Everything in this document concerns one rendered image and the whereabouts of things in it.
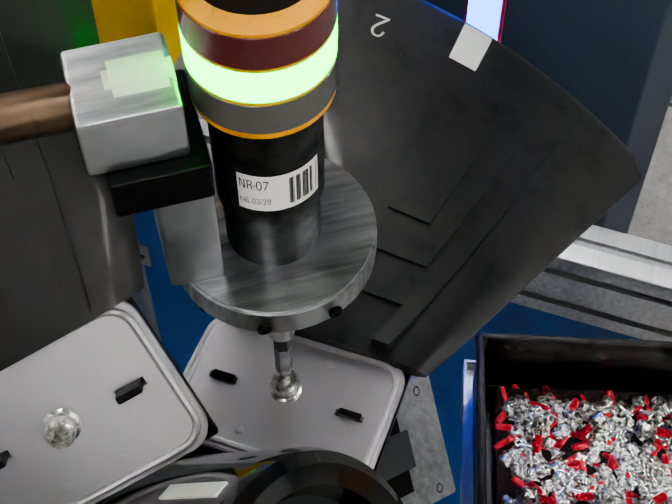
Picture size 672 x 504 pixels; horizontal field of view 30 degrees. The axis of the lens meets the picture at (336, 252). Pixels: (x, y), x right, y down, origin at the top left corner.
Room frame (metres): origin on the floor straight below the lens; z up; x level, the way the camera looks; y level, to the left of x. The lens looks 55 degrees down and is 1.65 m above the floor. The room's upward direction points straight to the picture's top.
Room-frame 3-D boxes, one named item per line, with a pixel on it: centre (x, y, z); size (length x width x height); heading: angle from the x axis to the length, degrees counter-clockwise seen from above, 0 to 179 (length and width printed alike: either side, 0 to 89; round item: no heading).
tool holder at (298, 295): (0.25, 0.03, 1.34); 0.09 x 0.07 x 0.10; 105
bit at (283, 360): (0.25, 0.02, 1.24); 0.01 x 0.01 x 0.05
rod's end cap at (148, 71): (0.24, 0.05, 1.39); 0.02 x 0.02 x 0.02; 15
